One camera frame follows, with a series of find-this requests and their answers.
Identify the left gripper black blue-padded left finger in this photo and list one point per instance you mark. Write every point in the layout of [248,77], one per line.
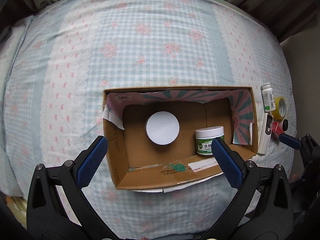
[56,205]

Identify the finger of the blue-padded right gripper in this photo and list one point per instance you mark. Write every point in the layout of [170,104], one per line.
[290,141]

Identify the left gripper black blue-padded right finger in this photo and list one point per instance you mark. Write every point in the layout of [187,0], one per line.
[262,207]

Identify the dark jar with white label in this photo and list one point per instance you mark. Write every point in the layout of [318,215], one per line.
[285,124]

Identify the red rectangular carton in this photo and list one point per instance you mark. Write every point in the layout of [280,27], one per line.
[277,130]

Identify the white air conditioner remote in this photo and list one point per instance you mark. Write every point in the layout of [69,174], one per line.
[266,132]

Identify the yellow tape roll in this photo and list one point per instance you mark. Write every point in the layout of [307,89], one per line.
[280,112]

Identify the white pill bottle green label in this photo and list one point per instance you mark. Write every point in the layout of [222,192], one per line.
[268,97]

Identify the white jar with green label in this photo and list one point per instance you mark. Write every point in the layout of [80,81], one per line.
[205,136]

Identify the white round jar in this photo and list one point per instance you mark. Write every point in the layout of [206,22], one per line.
[162,128]

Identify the cardboard box with patterned lining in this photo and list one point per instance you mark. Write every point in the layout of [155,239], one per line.
[137,163]

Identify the right brown curtain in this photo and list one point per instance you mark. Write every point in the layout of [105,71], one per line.
[283,17]

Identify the floral checked bed sheet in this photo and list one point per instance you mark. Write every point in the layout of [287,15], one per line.
[55,66]

